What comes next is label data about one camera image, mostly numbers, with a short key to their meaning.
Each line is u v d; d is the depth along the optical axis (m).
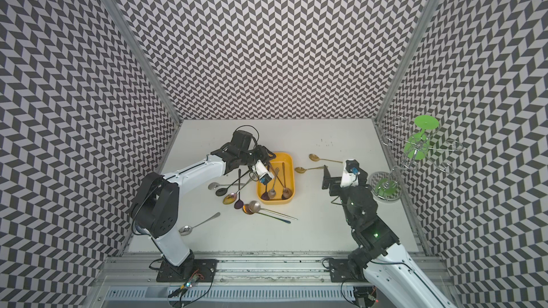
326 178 0.70
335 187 0.63
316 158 1.03
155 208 0.47
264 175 0.77
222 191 0.91
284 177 0.98
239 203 0.89
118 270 0.75
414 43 0.81
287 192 0.91
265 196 0.89
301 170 0.98
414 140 0.71
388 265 0.50
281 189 0.94
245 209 0.86
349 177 0.60
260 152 0.80
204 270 0.74
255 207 0.87
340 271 0.75
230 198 0.89
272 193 0.91
